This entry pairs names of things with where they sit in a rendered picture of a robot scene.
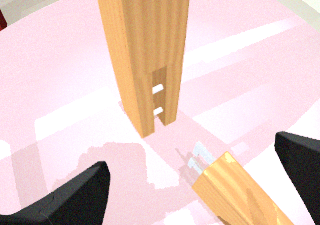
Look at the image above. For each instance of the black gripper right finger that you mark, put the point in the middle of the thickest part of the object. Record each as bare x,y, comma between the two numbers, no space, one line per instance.
300,157

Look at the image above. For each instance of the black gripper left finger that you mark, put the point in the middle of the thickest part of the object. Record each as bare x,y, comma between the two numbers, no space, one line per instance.
80,201

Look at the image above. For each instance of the wooden post with slot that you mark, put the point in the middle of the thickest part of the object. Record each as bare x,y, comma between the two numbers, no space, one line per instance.
146,42

